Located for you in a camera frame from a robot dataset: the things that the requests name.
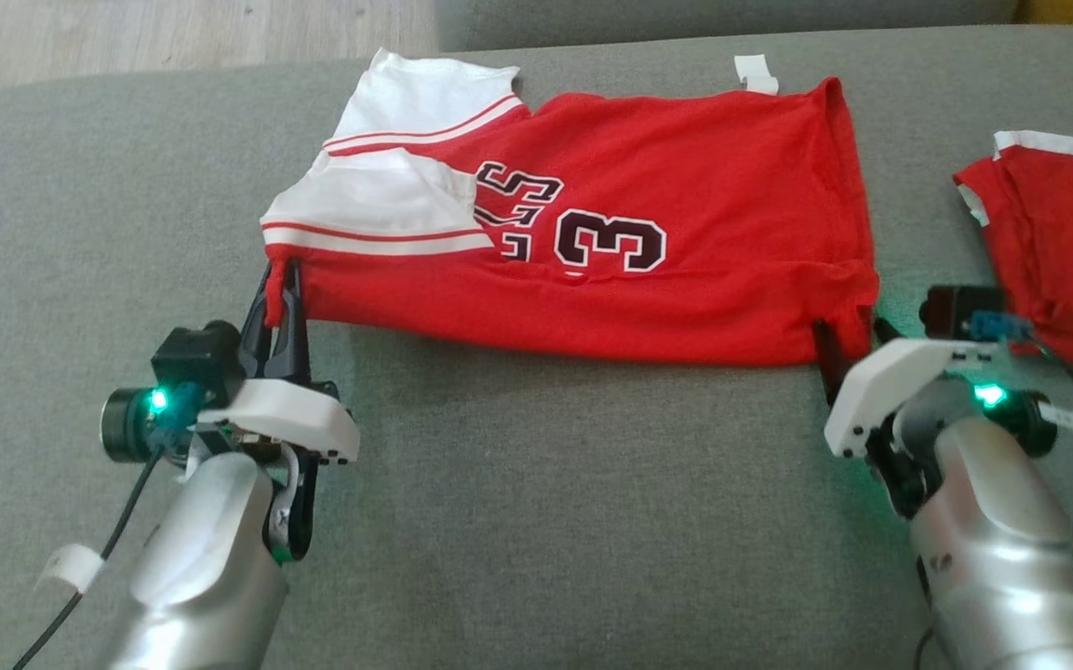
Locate red basketball jersey white sleeves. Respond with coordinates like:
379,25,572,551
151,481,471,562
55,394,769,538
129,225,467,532
260,48,881,367

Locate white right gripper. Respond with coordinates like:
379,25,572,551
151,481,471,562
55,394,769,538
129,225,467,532
812,317,1002,459

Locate small grey sofa cushion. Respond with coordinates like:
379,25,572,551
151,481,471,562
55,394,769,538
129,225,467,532
434,0,1021,54

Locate blue right camera plug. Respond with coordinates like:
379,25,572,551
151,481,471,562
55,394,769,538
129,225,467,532
969,312,1038,343

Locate large grey sofa seat cushion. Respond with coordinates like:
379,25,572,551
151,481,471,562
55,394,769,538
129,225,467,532
0,23,1073,670

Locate blue camera plug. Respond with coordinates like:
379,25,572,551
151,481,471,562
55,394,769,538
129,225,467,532
969,312,1038,343
153,383,207,457

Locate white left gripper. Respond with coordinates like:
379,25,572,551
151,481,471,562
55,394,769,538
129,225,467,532
196,262,360,464

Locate red basketball shorts white trim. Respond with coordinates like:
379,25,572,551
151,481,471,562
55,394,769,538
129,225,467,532
953,130,1073,366

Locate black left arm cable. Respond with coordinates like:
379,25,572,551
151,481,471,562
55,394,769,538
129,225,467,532
13,447,165,670

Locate blue left camera plug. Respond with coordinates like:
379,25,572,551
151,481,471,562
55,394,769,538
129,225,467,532
153,383,207,457

